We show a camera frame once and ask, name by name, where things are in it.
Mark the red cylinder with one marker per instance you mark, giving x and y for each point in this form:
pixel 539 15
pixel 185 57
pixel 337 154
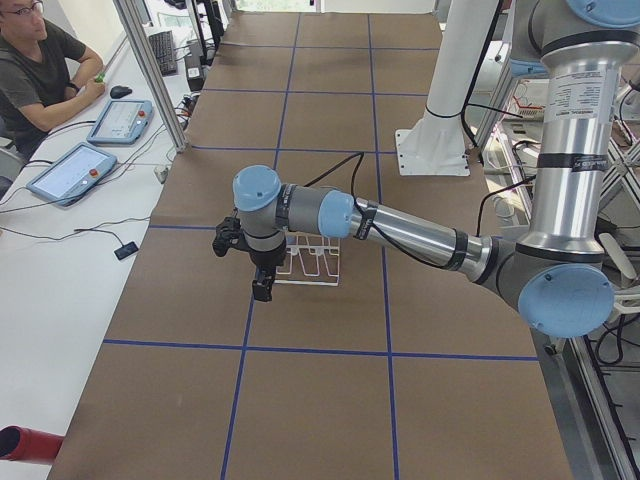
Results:
pixel 30 446

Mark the far blue teach pendant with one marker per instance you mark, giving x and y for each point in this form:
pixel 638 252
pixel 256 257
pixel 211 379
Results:
pixel 121 122

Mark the white wire cup holder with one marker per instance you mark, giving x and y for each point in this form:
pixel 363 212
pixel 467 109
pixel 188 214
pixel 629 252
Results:
pixel 310 260

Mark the black keyboard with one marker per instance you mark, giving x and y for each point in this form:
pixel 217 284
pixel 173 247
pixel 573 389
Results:
pixel 163 49

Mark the black power box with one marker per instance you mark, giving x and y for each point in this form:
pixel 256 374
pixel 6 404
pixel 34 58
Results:
pixel 194 71

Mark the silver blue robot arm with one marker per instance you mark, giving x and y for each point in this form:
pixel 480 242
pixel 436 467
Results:
pixel 552 275

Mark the man in dark shirt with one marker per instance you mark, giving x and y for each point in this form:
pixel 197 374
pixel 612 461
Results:
pixel 47 75

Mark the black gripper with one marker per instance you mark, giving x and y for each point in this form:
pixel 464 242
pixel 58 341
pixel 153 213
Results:
pixel 266 258

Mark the white office chair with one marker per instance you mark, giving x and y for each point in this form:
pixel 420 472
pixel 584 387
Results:
pixel 626 297

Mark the aluminium frame post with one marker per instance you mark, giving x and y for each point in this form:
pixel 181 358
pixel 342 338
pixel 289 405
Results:
pixel 132 25

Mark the small black phone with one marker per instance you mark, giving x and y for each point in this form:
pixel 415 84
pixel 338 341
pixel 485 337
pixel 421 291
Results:
pixel 126 250

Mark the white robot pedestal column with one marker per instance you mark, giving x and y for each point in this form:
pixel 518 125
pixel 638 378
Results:
pixel 435 145

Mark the blue teach pendant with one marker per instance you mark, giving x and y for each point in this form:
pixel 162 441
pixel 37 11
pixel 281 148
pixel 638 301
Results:
pixel 121 122
pixel 70 177

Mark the black computer mouse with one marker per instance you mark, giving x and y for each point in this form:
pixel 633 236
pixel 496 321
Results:
pixel 119 91

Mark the near blue teach pendant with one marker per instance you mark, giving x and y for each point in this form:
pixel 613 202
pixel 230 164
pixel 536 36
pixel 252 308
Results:
pixel 70 177

